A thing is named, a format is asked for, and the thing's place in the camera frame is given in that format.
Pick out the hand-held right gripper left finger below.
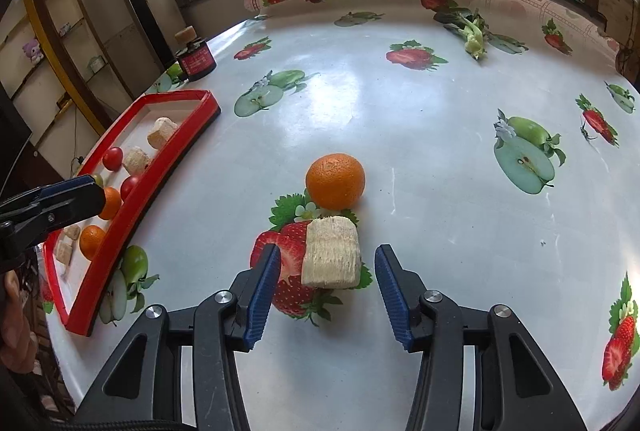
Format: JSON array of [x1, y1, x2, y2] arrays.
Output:
[[75, 243, 282, 431]]

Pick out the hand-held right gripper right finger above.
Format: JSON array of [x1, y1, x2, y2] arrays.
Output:
[[374, 244, 588, 431]]

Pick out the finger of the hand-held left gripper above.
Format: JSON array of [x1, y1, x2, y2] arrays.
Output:
[[35, 175, 98, 202], [0, 185, 107, 260]]

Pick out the red rimmed white tray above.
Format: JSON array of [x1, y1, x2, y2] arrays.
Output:
[[42, 89, 222, 337]]

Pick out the orange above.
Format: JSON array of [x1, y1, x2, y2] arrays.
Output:
[[97, 187, 122, 221], [79, 225, 107, 261], [305, 153, 366, 210]]

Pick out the person's left hand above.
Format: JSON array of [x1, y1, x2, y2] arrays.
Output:
[[0, 270, 38, 374]]

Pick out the purple plush toy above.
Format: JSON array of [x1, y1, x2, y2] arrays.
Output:
[[22, 38, 45, 64]]

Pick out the fruit print tablecloth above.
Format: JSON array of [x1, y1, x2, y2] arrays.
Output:
[[42, 0, 640, 431]]

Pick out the black can with red label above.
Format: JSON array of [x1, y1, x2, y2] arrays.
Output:
[[175, 38, 217, 82]]

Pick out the standing air conditioner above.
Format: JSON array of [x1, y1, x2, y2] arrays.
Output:
[[105, 0, 187, 72]]

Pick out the green bok choy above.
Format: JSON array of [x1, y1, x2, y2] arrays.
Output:
[[434, 8, 501, 60]]

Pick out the wooden wall shelf unit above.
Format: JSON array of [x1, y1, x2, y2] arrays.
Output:
[[0, 0, 146, 172]]

